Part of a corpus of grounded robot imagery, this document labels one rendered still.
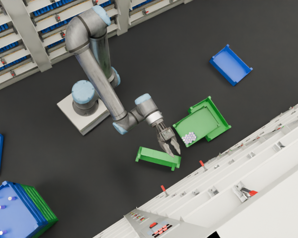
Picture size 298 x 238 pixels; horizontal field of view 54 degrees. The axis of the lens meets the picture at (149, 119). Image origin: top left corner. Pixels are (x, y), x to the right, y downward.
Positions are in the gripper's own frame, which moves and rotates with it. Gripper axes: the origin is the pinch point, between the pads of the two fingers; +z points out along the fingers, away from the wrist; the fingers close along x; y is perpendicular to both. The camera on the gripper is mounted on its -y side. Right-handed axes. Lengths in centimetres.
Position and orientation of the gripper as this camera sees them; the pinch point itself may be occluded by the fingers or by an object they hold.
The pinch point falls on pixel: (175, 154)
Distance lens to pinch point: 160.0
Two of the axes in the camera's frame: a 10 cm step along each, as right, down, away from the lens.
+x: 8.4, -4.8, 2.4
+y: 1.3, -2.5, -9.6
